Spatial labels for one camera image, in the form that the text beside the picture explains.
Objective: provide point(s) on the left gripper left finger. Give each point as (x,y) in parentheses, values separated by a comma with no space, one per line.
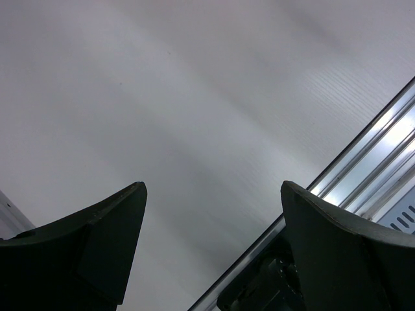
(80,262)

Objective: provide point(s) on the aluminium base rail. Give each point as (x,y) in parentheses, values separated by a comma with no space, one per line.
(366,179)

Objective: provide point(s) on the white slotted cable duct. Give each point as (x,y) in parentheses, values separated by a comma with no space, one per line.
(401,216)

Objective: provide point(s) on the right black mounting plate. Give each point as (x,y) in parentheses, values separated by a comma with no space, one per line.
(269,282)

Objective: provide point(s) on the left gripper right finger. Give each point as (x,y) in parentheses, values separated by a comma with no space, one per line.
(346,262)

